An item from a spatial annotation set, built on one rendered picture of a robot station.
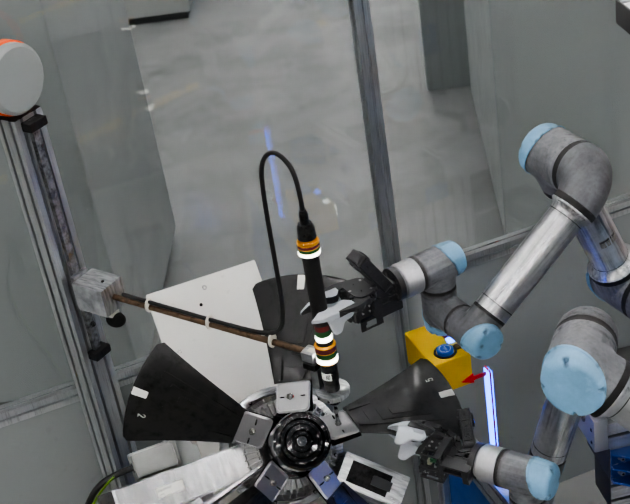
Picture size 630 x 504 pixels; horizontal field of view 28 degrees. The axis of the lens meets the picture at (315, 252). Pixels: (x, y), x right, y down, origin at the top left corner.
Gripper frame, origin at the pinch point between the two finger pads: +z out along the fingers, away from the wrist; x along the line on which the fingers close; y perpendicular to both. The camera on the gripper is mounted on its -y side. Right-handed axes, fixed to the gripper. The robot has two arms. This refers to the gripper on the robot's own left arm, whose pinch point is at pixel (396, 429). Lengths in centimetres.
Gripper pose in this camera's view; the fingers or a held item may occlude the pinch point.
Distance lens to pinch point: 260.2
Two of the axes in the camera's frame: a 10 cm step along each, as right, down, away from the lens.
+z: -8.4, -1.7, 5.1
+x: 2.0, 7.9, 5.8
